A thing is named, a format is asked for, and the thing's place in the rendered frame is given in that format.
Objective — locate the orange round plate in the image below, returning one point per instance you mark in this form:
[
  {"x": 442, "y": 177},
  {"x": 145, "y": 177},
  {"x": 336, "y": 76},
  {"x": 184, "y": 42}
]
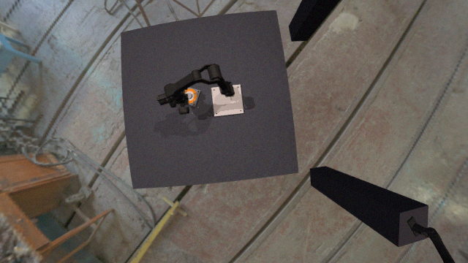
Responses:
[{"x": 194, "y": 95}]

